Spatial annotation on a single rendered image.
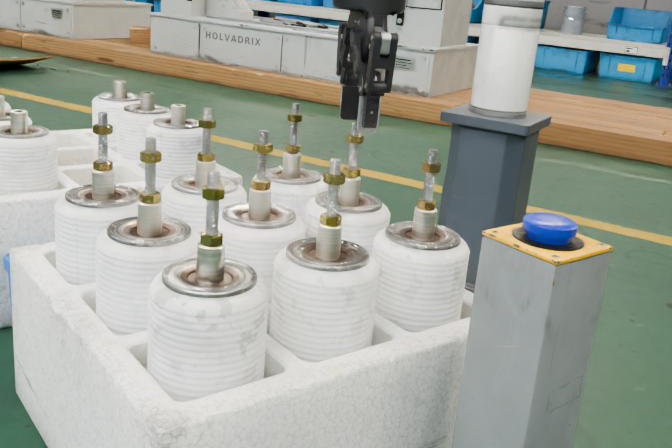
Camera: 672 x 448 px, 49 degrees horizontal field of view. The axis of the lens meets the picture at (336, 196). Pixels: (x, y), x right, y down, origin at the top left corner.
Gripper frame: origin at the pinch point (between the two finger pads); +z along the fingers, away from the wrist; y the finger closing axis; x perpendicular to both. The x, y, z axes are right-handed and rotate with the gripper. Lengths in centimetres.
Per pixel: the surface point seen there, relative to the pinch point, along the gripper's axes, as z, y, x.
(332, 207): 5.5, -15.9, 6.5
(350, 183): 7.6, -0.9, 0.4
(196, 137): 11.3, 36.5, 14.1
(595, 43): 13, 367, -276
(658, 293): 35, 26, -67
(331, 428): 22.2, -24.1, 7.3
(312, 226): 12.3, -1.7, 4.5
